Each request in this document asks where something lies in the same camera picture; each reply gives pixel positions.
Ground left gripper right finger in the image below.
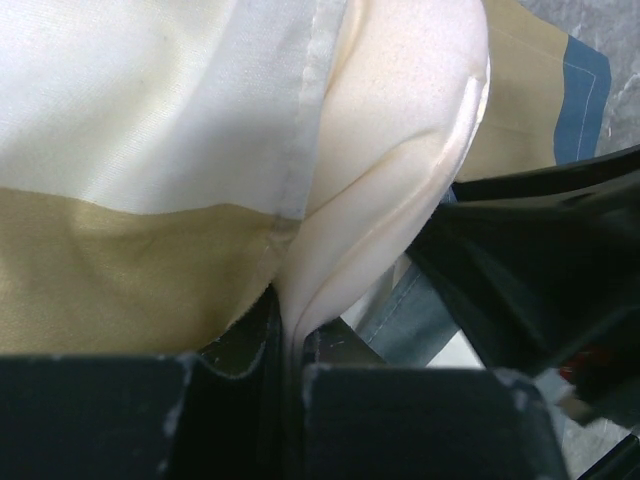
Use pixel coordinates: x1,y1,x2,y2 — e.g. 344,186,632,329
299,320,569,479

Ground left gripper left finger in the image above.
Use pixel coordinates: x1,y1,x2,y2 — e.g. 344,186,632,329
1,290,281,479

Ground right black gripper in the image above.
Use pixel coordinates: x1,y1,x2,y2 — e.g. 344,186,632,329
409,147,639,425

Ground cream white pillow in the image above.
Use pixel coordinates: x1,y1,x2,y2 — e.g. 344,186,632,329
276,1,490,352

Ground blue beige patchwork pillowcase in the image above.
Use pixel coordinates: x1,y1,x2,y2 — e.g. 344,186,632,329
1,1,611,354

